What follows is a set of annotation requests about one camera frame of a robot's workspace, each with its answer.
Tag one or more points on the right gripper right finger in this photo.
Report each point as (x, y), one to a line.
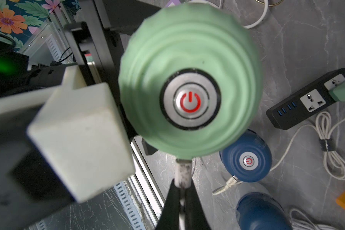
(195, 218)

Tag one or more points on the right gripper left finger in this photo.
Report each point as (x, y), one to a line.
(169, 219)

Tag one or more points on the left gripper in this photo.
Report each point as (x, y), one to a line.
(99, 34)

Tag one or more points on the blue meat grinder front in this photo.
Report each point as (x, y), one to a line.
(256, 209)

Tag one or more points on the blue meat grinder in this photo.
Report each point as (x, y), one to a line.
(256, 209)
(249, 158)

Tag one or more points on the green meat grinder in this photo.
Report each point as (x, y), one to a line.
(190, 80)

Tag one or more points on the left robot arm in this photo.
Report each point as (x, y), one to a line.
(39, 39)

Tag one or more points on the black power strip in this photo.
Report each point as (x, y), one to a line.
(306, 102)

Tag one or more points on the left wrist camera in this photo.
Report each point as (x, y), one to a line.
(60, 145)

